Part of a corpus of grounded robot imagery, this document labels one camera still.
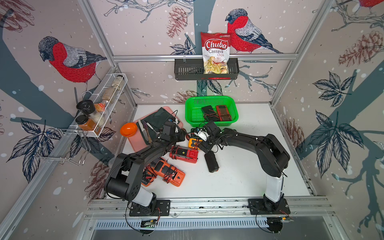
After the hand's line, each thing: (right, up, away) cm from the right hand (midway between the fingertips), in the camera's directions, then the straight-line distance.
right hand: (204, 140), depth 95 cm
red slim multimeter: (+15, +18, +15) cm, 28 cm away
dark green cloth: (-40, +7, +11) cm, 42 cm away
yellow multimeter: (-6, -1, -2) cm, 7 cm away
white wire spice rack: (-54, +27, -18) cm, 63 cm away
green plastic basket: (-7, +19, +21) cm, 29 cm away
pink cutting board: (-45, -1, +5) cm, 46 cm away
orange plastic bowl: (-53, +7, +7) cm, 54 cm away
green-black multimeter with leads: (+5, +18, +15) cm, 23 cm away
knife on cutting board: (-43, +6, +9) cm, 44 cm away
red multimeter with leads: (-9, -7, -7) cm, 13 cm away
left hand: (-11, +8, -3) cm, 14 cm away
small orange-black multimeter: (-32, -17, -13) cm, 38 cm away
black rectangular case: (+4, -11, -9) cm, 15 cm away
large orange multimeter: (-25, -12, -14) cm, 31 cm away
